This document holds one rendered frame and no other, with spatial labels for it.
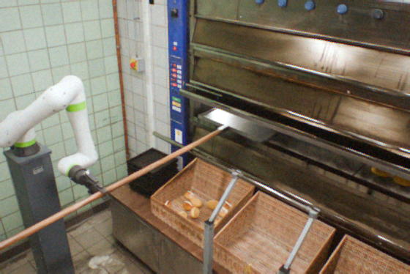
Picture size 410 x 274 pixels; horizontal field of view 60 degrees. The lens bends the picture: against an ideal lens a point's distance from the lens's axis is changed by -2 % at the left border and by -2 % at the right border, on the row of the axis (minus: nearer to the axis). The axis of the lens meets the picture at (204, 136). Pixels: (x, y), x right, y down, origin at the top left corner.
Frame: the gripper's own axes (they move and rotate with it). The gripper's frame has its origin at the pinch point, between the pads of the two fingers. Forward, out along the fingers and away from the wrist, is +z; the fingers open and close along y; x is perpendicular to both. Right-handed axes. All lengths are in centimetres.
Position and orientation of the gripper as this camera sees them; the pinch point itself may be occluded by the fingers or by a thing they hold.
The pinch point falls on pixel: (102, 192)
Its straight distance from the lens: 189.5
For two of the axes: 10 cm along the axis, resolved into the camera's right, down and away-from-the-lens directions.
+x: -6.8, 3.2, -6.6
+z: 7.3, 3.3, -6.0
